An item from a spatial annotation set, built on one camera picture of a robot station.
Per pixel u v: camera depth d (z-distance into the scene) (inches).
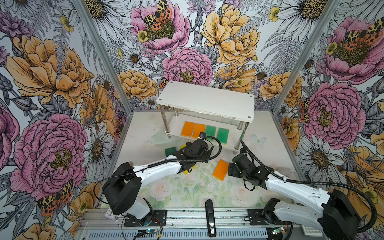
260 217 29.5
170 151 36.3
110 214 29.2
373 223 16.4
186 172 31.7
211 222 27.6
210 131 39.6
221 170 35.9
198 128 41.4
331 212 15.6
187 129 40.2
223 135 38.3
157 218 29.1
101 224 28.9
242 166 25.2
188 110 30.0
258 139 41.4
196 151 25.4
